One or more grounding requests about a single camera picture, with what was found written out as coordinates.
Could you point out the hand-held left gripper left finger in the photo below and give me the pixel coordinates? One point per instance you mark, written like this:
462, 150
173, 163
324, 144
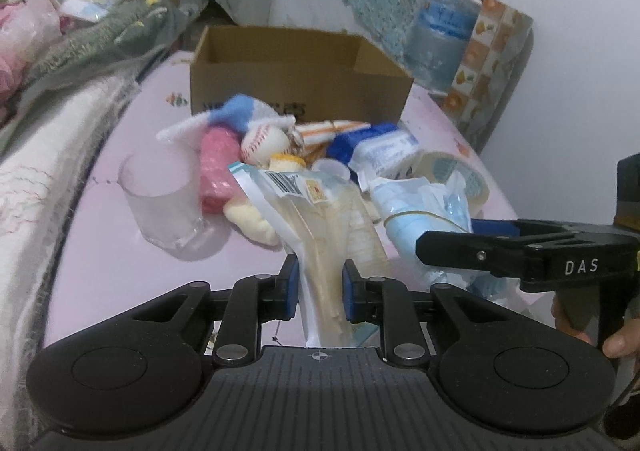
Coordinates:
289, 287

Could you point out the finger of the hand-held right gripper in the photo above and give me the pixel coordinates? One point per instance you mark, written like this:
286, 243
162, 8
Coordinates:
495, 227
460, 248

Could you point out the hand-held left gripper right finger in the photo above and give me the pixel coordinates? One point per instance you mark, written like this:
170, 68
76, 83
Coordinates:
350, 292

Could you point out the light blue face mask pack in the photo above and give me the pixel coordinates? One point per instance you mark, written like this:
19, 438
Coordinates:
410, 211

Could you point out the clear plastic pouch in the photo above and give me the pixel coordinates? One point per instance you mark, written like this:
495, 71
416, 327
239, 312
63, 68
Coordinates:
325, 231

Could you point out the cream yellow glove bundle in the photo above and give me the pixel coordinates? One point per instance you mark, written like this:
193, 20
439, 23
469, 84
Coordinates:
250, 223

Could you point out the packing tape roll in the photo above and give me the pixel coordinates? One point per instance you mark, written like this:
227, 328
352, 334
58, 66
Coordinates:
436, 161

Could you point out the blue wet wipes pack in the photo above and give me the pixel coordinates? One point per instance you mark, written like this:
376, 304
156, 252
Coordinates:
380, 151

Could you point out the pink towel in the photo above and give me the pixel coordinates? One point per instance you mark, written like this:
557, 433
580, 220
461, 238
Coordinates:
217, 166

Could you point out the white red-stitched baseball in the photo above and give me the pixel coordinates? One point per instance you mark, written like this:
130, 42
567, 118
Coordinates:
262, 143

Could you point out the brown cardboard box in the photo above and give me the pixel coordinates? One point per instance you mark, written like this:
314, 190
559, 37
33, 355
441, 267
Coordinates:
300, 86

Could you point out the person's right hand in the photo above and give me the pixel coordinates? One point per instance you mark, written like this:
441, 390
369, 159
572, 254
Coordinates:
622, 343

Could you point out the small translucent cap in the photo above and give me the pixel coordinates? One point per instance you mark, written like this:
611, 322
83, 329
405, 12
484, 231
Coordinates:
332, 170

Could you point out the clear plastic cup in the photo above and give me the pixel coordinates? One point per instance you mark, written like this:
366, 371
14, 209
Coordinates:
160, 201

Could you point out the orange patterned cabinet cover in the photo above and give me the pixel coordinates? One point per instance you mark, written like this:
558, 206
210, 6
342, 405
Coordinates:
490, 71

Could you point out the orange striped packet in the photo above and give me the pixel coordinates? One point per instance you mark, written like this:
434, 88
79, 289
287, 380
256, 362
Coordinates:
325, 131

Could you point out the blue water jug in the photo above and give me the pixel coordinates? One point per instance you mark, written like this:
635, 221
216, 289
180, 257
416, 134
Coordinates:
440, 36

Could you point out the white fuzzy blanket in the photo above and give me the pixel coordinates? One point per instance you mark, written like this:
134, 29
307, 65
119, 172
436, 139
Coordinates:
40, 181

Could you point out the grey leaf-print blanket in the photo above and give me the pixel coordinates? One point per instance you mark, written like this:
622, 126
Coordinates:
115, 36

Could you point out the clear plastic bag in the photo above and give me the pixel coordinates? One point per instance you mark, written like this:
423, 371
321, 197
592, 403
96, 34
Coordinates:
90, 3

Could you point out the pink plastic bag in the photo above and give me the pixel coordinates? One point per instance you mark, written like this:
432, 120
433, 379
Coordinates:
25, 31

